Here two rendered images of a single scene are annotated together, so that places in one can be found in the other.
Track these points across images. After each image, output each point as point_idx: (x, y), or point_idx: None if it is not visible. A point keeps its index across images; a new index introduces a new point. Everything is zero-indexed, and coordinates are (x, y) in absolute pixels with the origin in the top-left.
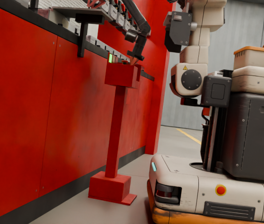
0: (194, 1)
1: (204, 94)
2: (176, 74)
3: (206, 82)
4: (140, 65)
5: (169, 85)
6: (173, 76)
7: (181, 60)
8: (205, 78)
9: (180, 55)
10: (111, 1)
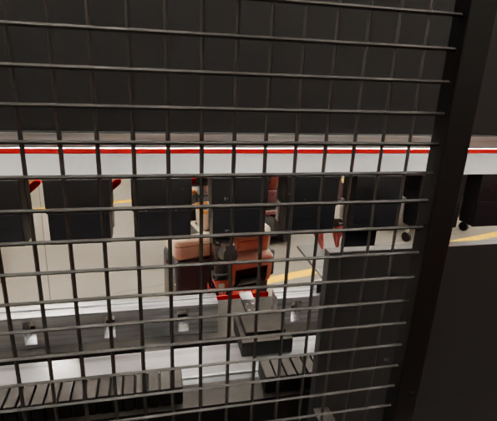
0: (276, 187)
1: (273, 266)
2: (271, 265)
3: (274, 256)
4: (208, 283)
5: (241, 280)
6: (245, 269)
7: (244, 248)
8: (272, 253)
9: (241, 243)
10: (113, 196)
